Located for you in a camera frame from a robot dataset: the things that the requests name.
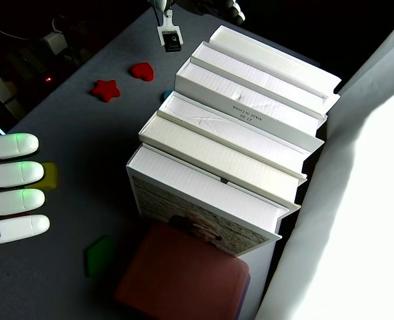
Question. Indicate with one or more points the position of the white power adapter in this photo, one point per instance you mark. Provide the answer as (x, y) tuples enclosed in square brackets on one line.
[(55, 42)]

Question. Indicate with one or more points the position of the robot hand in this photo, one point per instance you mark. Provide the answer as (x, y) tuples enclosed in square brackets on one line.
[(15, 173), (213, 7)]

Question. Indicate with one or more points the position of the green block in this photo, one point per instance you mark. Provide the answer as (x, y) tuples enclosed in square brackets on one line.
[(98, 256)]

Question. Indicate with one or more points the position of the red hardcover book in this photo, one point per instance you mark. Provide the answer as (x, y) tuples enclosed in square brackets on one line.
[(183, 276)]

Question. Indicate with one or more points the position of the grey table cloth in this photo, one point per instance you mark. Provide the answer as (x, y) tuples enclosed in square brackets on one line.
[(83, 150)]

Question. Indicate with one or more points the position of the white hardcover book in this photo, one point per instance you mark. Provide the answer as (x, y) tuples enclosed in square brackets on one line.
[(266, 56), (216, 160), (250, 74)]

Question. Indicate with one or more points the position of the white Fashionindia book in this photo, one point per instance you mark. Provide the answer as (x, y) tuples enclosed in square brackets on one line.
[(216, 128)]

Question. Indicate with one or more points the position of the white book with photo cover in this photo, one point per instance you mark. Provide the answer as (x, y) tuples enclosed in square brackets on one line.
[(200, 196)]

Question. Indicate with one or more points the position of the white beam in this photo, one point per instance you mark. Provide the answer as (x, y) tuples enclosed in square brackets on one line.
[(0, 88)]

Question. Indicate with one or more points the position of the red heart block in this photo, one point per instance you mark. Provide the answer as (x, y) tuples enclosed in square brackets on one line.
[(141, 71)]

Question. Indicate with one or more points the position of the blue round block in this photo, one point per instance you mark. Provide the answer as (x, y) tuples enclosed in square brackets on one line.
[(165, 95)]

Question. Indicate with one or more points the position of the white book Made in China print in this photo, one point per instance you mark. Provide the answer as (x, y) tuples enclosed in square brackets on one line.
[(243, 91)]

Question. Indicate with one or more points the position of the yellow square block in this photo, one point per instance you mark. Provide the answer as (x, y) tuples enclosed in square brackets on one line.
[(51, 176)]

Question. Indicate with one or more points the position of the red star block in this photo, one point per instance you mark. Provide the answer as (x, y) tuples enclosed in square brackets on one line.
[(105, 90)]

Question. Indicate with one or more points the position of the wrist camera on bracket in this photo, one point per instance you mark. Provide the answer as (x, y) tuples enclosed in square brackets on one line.
[(170, 37)]

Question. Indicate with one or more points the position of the white sheet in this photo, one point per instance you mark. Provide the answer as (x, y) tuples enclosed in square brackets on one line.
[(356, 200)]

